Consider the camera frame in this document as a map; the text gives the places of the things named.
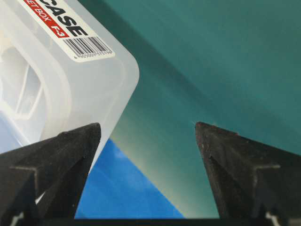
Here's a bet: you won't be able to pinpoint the blue table mat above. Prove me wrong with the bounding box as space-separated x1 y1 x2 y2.
75 139 184 219

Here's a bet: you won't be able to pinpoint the clear plastic tool box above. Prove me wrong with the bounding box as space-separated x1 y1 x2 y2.
0 0 139 156

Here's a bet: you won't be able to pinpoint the green backdrop board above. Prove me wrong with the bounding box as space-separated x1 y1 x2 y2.
82 0 301 218

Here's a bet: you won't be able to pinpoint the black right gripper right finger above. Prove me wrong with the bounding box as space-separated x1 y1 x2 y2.
195 122 301 226

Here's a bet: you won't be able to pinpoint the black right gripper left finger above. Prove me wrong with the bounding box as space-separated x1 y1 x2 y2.
0 123 102 226

